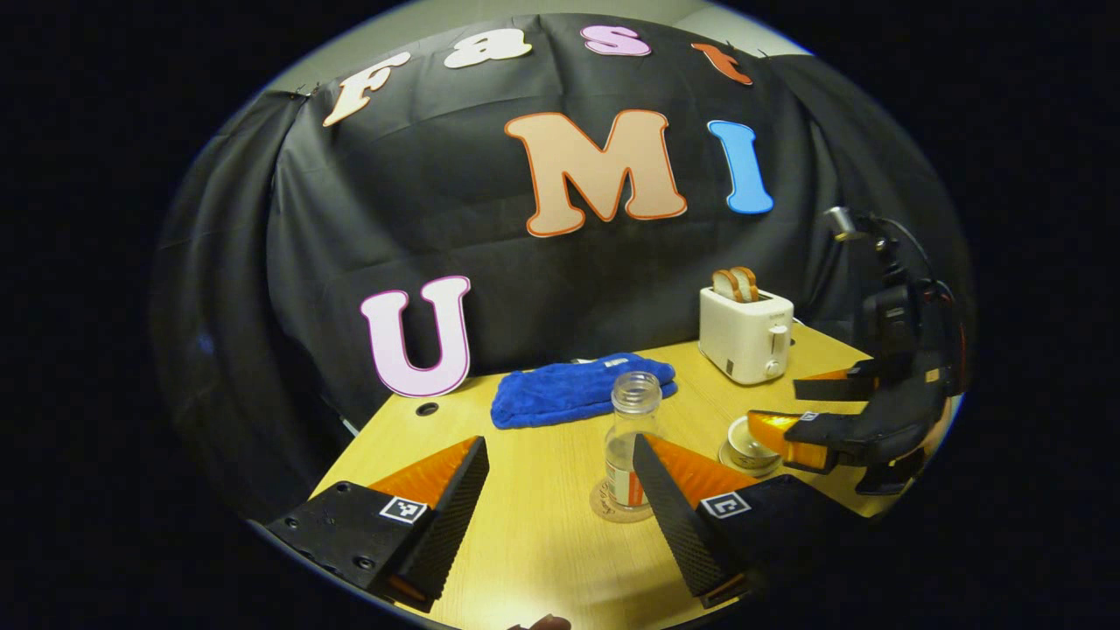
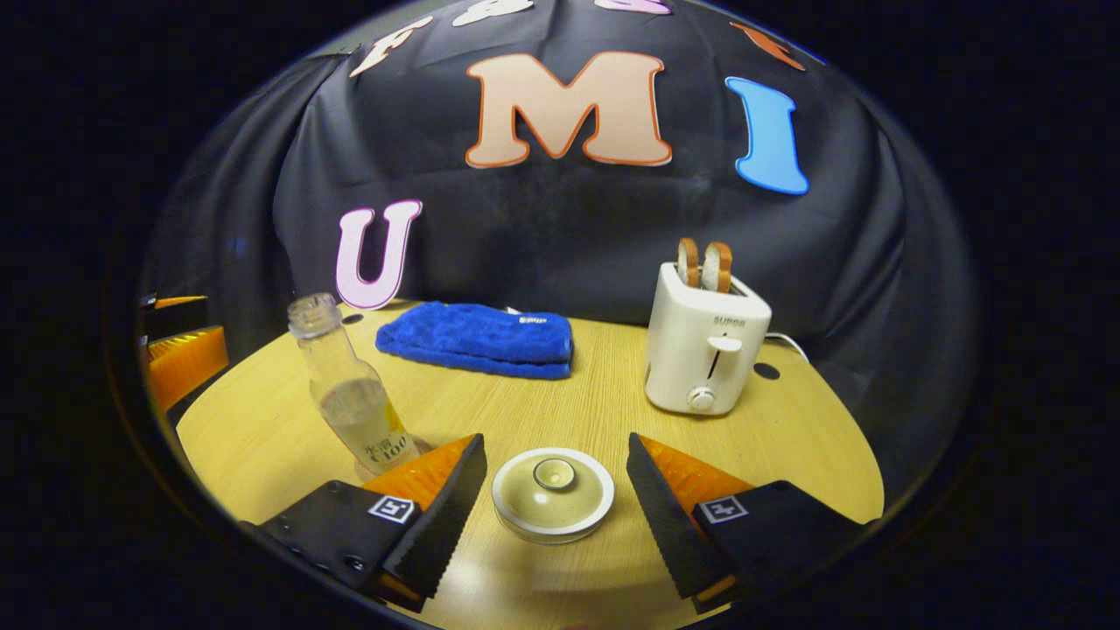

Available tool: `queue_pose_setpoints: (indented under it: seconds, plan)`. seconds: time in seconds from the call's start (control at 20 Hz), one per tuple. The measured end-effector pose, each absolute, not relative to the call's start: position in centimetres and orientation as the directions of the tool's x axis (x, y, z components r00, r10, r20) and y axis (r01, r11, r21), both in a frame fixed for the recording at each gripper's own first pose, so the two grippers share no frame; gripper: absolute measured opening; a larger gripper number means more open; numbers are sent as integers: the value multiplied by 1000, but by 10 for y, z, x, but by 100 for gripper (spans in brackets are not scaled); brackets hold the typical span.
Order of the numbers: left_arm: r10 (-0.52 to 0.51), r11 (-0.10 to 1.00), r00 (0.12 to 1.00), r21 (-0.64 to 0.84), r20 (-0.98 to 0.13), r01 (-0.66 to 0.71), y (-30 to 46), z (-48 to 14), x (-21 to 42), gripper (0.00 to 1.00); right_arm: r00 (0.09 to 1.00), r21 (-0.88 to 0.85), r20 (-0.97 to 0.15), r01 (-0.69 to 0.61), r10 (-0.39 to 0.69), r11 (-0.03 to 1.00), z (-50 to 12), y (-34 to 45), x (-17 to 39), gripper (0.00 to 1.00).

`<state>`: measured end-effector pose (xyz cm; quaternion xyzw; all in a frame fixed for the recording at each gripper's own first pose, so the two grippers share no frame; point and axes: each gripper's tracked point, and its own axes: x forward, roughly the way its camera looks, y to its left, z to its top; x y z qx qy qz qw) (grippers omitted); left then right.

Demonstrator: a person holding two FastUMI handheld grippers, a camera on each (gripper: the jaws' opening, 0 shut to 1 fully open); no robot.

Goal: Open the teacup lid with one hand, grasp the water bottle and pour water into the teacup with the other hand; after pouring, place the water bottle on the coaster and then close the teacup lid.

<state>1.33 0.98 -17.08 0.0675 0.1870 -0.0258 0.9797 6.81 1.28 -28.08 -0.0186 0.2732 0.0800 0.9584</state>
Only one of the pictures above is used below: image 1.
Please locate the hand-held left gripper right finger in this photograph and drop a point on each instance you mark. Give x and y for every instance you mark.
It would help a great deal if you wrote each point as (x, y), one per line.
(669, 525)

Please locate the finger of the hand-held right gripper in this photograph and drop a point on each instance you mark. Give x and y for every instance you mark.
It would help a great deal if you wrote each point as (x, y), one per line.
(844, 385)
(831, 429)

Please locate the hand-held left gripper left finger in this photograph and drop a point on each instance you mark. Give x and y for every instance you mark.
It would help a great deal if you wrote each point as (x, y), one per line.
(455, 516)

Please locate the round cork coaster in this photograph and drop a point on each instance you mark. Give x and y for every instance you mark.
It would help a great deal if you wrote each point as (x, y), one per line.
(604, 507)

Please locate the white glass teacup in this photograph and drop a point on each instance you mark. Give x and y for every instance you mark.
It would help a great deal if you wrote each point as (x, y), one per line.
(739, 467)

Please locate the clear glass water bottle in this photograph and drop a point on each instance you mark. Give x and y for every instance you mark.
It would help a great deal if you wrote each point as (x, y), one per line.
(632, 411)

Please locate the white toaster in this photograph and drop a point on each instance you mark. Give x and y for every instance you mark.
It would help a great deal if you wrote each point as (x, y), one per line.
(744, 341)

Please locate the toast slice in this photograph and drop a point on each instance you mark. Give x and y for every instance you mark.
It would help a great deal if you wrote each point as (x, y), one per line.
(724, 285)
(748, 282)

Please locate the blue folded towel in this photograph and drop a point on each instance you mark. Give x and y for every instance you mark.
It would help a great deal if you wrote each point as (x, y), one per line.
(569, 394)

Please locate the black backdrop cloth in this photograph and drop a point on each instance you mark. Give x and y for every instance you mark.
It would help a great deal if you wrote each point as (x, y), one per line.
(490, 262)

